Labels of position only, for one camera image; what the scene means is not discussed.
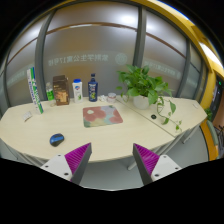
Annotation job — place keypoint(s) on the black round desk grommet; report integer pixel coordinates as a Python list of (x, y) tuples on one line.
[(153, 116)]

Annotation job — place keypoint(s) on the black and blue computer mouse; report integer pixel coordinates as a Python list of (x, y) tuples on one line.
[(56, 139)]

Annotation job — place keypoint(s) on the small white jar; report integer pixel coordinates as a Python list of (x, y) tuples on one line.
[(111, 97)]

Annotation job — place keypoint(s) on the clear green-label water bottle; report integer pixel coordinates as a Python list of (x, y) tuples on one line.
[(49, 91)]

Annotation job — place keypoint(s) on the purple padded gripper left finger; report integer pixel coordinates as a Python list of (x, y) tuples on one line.
[(71, 166)]

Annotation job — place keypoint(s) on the dark blue shampoo bottle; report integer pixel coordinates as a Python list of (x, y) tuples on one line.
[(92, 89)]

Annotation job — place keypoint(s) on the white plant pot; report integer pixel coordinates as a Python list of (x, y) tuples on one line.
[(141, 102)]

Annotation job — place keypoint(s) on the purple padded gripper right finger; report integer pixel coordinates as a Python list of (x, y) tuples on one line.
[(151, 166)]

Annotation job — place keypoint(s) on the crumpled white tissue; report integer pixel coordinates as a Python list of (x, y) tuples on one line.
[(103, 98)]

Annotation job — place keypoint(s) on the brown cardboard box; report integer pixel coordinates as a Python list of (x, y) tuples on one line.
[(61, 90)]

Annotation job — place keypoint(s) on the green potted pothos plant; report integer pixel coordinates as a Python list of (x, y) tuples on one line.
[(138, 84)]

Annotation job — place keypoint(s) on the small white packet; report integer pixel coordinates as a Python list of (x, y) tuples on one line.
[(27, 116)]

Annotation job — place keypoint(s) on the white green tall tube box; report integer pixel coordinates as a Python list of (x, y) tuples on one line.
[(33, 90)]

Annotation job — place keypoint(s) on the floral pastel mouse pad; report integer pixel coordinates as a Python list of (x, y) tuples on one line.
[(101, 116)]

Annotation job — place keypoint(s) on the white lotion bottle blue cap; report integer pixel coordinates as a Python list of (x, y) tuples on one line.
[(77, 90)]

